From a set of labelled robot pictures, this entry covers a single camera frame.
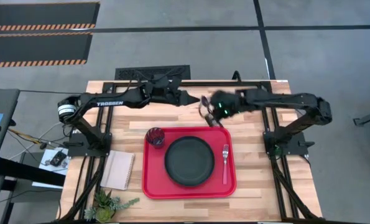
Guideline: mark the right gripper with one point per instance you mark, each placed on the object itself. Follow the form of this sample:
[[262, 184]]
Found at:
[[226, 104]]

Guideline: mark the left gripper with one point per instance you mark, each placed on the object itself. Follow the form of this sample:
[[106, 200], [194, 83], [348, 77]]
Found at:
[[169, 97]]

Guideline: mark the black spoon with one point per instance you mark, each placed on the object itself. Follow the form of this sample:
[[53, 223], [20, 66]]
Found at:
[[205, 100]]

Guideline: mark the black round plate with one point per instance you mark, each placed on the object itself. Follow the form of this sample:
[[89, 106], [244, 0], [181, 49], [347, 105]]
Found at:
[[189, 161]]

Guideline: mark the dark faceted glass cup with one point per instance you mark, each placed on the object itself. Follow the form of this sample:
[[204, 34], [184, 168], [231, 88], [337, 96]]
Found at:
[[155, 137]]

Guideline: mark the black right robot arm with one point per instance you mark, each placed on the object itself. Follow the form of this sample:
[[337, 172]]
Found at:
[[281, 98]]

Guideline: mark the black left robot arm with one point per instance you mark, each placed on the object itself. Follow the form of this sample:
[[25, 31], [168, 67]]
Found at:
[[110, 102]]

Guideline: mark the red plastic tray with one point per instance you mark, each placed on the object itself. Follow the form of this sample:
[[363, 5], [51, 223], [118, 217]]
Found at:
[[153, 174]]

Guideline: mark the black patterned floor grate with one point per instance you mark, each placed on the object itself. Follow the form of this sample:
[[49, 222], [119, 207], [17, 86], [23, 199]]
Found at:
[[125, 73]]

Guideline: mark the beige spiral notebook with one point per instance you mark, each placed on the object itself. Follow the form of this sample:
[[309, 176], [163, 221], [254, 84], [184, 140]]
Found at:
[[117, 170]]

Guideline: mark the green succulent plant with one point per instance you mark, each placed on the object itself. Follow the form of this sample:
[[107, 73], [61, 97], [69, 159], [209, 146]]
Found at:
[[104, 207]]

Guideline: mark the black handheld controller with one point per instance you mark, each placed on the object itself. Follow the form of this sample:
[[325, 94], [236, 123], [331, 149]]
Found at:
[[58, 158]]

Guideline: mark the white paper sheet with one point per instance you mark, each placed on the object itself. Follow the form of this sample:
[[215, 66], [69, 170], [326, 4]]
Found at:
[[48, 174]]

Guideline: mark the black hazard-striped floor mat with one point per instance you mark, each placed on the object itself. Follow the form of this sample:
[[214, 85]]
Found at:
[[35, 48], [41, 14]]

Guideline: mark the black crossbar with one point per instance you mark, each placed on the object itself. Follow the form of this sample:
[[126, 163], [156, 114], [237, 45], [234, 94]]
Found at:
[[26, 171]]

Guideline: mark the grey side table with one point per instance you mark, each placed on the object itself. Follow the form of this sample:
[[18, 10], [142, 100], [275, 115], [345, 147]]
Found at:
[[4, 105]]

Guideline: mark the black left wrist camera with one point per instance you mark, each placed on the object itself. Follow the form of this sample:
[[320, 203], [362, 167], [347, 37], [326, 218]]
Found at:
[[164, 81]]

